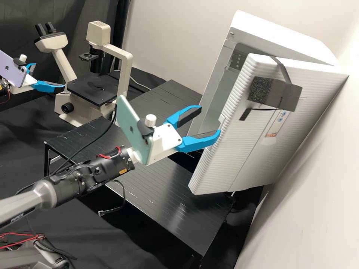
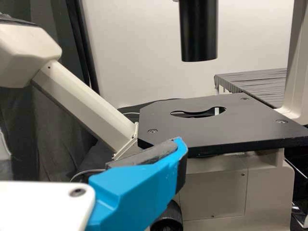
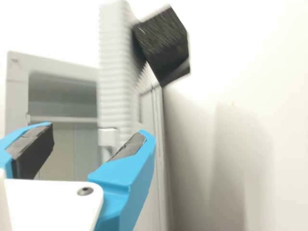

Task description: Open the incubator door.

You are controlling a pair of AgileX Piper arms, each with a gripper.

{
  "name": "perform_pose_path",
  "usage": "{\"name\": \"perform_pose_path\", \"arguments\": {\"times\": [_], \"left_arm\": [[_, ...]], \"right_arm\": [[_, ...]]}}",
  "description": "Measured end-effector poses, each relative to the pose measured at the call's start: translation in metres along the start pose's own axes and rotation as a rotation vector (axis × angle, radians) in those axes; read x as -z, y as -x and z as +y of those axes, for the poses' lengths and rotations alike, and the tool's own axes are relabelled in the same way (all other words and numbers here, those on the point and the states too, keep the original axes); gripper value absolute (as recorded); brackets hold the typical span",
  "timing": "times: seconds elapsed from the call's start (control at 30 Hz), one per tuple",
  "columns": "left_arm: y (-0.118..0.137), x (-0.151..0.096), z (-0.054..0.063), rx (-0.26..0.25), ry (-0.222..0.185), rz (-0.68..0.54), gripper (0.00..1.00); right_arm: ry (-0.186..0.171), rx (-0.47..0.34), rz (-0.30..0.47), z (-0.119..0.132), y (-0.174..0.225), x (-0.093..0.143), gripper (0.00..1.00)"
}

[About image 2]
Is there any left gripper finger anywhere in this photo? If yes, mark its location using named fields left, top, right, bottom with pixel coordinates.
left=87, top=136, right=189, bottom=231

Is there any cream microscope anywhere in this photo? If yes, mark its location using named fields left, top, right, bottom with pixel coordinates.
left=0, top=0, right=308, bottom=231

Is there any black platform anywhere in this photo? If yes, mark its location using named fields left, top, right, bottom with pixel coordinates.
left=213, top=68, right=289, bottom=109

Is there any grey cable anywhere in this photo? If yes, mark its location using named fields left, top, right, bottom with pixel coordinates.
left=69, top=167, right=107, bottom=182

